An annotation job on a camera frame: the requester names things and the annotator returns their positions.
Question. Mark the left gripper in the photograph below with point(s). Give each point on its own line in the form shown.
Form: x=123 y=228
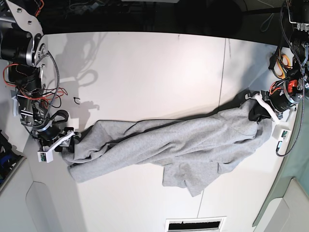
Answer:
x=270 y=106

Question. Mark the white plastic stand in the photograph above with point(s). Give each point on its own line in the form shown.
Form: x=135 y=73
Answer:
x=15 y=106

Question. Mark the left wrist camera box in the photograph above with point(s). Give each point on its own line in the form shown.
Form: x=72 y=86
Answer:
x=281 y=133

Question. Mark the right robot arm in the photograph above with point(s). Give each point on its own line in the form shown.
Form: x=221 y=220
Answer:
x=34 y=74

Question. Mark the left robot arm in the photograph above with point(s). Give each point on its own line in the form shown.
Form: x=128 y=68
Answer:
x=294 y=42

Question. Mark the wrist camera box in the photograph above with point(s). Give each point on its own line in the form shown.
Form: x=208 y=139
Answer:
x=45 y=156
x=281 y=133

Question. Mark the blue black items bin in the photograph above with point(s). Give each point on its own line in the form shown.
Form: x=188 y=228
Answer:
x=8 y=159

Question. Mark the beige chair right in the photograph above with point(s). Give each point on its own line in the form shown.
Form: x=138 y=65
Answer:
x=287 y=214

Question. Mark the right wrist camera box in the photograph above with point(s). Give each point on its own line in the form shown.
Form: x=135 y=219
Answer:
x=45 y=156

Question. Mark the grey t-shirt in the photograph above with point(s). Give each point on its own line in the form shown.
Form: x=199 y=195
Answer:
x=192 y=152

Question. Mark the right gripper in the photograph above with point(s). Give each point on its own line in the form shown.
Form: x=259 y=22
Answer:
x=48 y=136

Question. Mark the orange grey scissors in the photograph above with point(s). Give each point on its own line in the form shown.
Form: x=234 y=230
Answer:
x=279 y=64

